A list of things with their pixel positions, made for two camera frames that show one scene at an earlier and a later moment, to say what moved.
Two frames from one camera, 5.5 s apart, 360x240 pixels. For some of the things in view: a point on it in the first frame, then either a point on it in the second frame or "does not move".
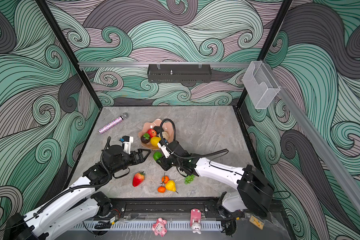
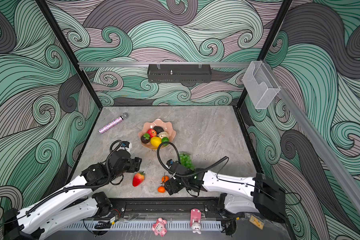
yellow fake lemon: (154, 140) does not move
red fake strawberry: (138, 178) does not move
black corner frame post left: (55, 23) does not move
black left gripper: (141, 158) -> (135, 163)
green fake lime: (157, 155) -> (165, 139)
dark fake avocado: (157, 128) does not move
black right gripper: (163, 164) -> (170, 182)
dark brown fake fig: (145, 138) does not move
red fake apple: (152, 132) does not move
